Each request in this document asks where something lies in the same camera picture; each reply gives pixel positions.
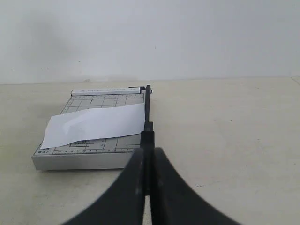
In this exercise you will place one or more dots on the white paper sheet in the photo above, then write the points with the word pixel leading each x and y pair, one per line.
pixel 94 123

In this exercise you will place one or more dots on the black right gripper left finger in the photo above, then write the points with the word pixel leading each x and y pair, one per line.
pixel 123 202

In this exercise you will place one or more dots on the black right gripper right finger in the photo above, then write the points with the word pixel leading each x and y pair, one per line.
pixel 174 202

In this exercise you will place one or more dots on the grey paper cutter base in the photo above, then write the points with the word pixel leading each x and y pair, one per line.
pixel 109 153

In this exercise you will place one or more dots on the black cutter blade arm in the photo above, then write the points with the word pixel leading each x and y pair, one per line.
pixel 147 141

